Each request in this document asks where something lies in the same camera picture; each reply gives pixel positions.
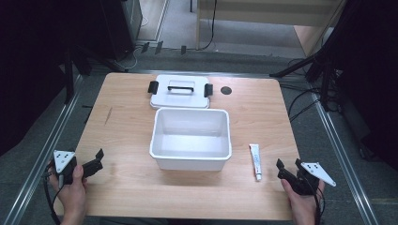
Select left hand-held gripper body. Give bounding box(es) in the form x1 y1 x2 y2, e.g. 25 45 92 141
52 149 85 186

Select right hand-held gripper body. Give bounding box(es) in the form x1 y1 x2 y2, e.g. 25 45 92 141
290 161 338 197

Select white ointment tube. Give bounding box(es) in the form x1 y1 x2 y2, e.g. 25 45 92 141
249 142 263 182

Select white plastic storage box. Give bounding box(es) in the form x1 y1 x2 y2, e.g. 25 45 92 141
148 107 233 173

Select person's left hand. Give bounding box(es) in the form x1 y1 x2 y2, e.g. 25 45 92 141
47 164 89 218

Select person's right hand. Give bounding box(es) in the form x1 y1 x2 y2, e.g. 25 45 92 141
280 178 327 225

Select black tripod stand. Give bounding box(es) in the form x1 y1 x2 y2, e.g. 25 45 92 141
60 43 128 106
268 51 341 113

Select dark curtain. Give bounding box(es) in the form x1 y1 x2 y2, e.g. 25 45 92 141
322 0 398 173
0 0 109 158

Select white box lid black latches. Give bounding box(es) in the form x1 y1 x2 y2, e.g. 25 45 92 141
147 74 214 110

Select black cabinet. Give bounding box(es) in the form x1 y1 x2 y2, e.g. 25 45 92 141
99 0 144 62

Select light wooden bench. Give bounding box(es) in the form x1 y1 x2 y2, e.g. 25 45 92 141
195 0 346 58

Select metal floor rail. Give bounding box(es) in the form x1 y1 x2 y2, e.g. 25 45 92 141
2 74 84 225
308 88 380 225

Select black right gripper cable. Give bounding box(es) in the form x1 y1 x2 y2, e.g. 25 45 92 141
308 174 327 225

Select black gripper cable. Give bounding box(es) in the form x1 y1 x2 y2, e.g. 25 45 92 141
42 163 65 225
308 174 327 225

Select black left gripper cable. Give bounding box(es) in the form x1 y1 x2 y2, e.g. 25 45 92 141
42 163 65 225

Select black floor cables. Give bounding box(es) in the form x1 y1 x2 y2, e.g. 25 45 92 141
278 57 341 124

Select white floor cable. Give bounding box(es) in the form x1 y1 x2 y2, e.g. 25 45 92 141
114 17 150 71

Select black hanging cable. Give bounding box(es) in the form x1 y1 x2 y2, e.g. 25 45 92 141
198 0 219 52

